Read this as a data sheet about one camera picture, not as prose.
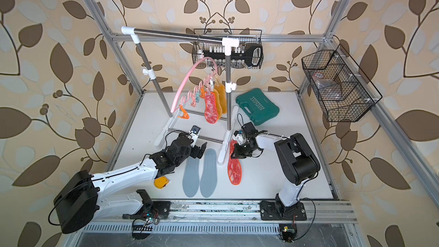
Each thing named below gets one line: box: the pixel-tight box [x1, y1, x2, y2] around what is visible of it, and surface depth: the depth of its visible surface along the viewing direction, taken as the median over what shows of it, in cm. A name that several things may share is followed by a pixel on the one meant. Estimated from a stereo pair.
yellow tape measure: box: [153, 176, 170, 190], surface depth 82 cm
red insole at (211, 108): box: [204, 91, 219, 125], surface depth 87 cm
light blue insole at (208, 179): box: [200, 148, 218, 198], surface depth 86 cm
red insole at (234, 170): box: [227, 138, 242, 186], surface depth 87 cm
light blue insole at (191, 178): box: [182, 155, 200, 198], surface depth 85 cm
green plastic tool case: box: [235, 88, 281, 126], surface depth 110 cm
